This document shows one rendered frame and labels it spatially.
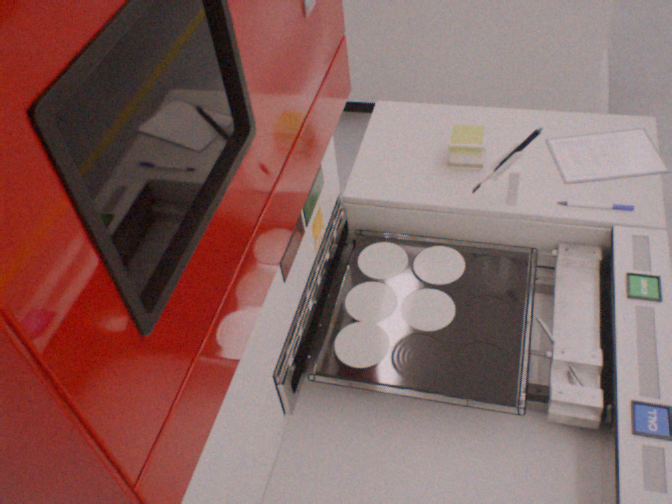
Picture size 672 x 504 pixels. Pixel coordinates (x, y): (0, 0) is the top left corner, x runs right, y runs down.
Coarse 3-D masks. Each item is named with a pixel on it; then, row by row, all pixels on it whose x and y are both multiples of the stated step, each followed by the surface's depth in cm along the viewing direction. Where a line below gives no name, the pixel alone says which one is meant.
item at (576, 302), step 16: (560, 272) 132; (576, 272) 132; (592, 272) 131; (560, 288) 129; (576, 288) 129; (592, 288) 129; (560, 304) 127; (576, 304) 127; (592, 304) 126; (560, 320) 124; (576, 320) 124; (592, 320) 124; (560, 336) 122; (576, 336) 122; (592, 336) 121; (576, 384) 115; (592, 384) 115; (560, 416) 112; (576, 416) 111; (592, 416) 111
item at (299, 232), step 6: (300, 222) 115; (300, 228) 116; (294, 234) 113; (300, 234) 116; (294, 240) 113; (300, 240) 117; (294, 246) 114; (288, 252) 111; (294, 252) 114; (288, 258) 111; (282, 264) 109; (288, 264) 112; (288, 270) 112
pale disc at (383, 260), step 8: (368, 248) 139; (376, 248) 139; (384, 248) 139; (392, 248) 138; (400, 248) 138; (360, 256) 138; (368, 256) 138; (376, 256) 137; (384, 256) 137; (392, 256) 137; (400, 256) 137; (360, 264) 136; (368, 264) 136; (376, 264) 136; (384, 264) 136; (392, 264) 135; (400, 264) 135; (368, 272) 135; (376, 272) 134; (384, 272) 134; (392, 272) 134; (400, 272) 134
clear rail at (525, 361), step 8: (536, 248) 134; (536, 256) 133; (536, 264) 132; (536, 272) 130; (528, 280) 129; (528, 288) 128; (528, 296) 126; (528, 304) 125; (528, 312) 124; (528, 328) 121; (528, 336) 120; (528, 344) 119; (528, 352) 118; (528, 360) 117; (528, 368) 116; (520, 376) 115; (528, 376) 115; (520, 384) 114; (520, 392) 113; (520, 400) 112
